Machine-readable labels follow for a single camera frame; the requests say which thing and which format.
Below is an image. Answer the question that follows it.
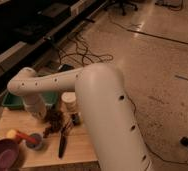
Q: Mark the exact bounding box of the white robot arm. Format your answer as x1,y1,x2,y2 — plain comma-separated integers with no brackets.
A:
7,63,154,171

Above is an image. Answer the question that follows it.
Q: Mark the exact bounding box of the white cylindrical container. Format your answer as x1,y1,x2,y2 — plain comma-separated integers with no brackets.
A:
61,92,77,112

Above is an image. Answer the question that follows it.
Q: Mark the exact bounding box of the small grey cup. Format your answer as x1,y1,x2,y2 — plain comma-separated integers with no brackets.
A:
26,133,43,150

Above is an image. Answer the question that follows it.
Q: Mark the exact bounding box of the purple bowl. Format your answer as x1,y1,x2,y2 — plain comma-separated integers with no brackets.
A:
0,139,19,171

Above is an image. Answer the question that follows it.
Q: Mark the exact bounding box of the small black binder clip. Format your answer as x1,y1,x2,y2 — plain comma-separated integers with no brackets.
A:
71,113,80,126

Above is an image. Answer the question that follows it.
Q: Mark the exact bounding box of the dark shelving unit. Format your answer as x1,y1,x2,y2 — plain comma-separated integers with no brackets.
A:
0,0,105,106

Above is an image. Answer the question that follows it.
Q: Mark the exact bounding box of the black office chair base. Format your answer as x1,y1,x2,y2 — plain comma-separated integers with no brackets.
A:
103,0,138,16

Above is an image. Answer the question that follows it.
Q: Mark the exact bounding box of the green plastic tray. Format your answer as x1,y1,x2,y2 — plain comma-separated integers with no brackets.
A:
2,92,58,110

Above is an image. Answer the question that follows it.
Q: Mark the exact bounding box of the black power adapter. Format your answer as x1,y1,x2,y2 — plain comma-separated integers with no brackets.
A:
58,64,75,72

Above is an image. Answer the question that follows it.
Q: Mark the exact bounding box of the red yellow toy utensil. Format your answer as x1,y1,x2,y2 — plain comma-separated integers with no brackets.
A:
6,129,32,141

